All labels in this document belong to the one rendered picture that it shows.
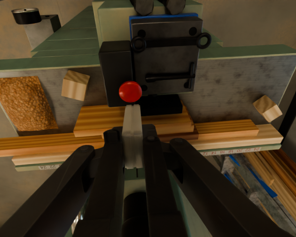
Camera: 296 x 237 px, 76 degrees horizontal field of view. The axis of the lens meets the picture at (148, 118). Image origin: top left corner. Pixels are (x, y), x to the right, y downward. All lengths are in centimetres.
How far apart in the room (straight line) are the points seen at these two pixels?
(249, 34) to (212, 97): 108
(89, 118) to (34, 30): 39
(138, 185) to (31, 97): 25
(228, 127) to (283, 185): 130
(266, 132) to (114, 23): 41
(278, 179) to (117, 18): 163
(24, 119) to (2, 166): 181
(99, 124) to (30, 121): 15
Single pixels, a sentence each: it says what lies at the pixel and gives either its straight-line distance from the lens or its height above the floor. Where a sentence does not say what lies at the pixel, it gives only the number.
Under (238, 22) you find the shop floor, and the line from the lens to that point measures 143.
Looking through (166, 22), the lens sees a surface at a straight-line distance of 25.
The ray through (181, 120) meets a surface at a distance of 35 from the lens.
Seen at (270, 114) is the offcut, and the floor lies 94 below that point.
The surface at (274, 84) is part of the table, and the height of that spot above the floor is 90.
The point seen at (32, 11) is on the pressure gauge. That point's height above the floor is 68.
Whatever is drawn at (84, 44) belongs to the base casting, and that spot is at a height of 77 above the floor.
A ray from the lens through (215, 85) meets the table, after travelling 42.
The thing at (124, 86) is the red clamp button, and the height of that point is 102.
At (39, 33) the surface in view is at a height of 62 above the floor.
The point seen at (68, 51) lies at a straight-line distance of 46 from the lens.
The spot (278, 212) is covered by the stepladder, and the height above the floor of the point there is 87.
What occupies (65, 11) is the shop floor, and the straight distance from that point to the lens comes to 130.
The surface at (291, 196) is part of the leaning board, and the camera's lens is 170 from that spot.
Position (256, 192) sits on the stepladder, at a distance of 116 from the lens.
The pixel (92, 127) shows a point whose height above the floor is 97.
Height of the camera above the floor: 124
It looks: 53 degrees down
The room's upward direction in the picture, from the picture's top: 172 degrees clockwise
